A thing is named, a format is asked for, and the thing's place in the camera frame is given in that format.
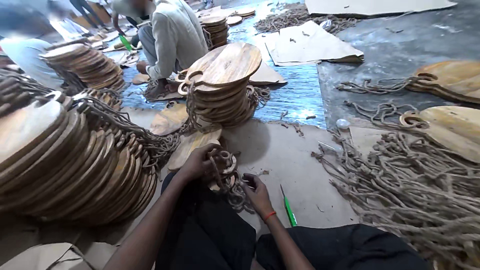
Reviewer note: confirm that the person's left hand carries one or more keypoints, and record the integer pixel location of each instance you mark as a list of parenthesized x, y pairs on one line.
[(193, 165)]

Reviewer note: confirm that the person's right hand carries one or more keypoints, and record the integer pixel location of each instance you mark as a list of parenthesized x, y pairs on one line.
[(260, 197)]

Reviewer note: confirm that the person's right thumb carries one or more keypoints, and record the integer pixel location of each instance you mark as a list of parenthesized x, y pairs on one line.
[(248, 190)]

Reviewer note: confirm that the person's right fingers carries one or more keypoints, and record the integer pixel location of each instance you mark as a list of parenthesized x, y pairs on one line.
[(255, 179)]

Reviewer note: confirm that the person's left fingers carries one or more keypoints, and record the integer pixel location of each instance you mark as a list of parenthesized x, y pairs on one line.
[(210, 150)]

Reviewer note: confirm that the person's right forearm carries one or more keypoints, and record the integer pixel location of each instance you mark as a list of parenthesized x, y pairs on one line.
[(285, 240)]

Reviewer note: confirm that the person's left forearm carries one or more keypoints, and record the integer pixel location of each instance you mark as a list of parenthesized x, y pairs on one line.
[(153, 225)]

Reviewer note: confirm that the oval wooden board, striped grain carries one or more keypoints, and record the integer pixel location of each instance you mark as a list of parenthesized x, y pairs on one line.
[(195, 144)]

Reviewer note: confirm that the green utility knife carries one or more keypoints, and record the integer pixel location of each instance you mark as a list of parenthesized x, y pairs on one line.
[(288, 208)]

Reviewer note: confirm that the brown cardboard floor sheet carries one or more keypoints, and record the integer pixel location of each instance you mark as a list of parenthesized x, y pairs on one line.
[(300, 165)]

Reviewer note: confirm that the person's legs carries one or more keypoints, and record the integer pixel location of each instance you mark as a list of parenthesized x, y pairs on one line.
[(221, 232)]

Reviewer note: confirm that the pale oval wooden board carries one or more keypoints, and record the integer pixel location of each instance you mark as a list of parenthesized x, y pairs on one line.
[(170, 118)]

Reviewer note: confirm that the tall stack of wooden boards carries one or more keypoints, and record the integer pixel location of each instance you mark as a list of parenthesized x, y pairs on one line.
[(225, 71)]

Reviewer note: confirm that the clear plastic strip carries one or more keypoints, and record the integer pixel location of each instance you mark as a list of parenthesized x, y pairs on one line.
[(330, 146)]

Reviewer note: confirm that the blue striped floor mat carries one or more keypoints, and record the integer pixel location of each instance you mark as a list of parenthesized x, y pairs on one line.
[(296, 97)]

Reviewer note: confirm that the cardboard piece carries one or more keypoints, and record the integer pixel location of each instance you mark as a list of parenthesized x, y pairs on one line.
[(266, 75)]

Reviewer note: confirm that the small clear plastic cap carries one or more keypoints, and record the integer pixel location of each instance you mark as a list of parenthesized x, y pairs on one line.
[(342, 123)]

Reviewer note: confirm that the large stack of wooden boards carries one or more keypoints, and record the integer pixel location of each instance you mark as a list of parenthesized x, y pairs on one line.
[(75, 165)]

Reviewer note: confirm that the green tool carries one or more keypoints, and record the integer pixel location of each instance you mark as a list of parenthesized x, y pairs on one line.
[(125, 42)]

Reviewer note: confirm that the stack of cardboard sheets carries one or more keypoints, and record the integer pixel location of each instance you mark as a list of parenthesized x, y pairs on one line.
[(311, 45)]

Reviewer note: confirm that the crumpled white plastic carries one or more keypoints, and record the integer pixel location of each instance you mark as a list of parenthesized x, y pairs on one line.
[(325, 24)]

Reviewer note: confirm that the round yellow wooden board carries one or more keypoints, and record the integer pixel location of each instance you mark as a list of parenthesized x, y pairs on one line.
[(450, 125)]

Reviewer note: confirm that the large flat cardboard sheets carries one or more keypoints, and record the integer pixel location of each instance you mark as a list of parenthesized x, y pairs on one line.
[(367, 6)]

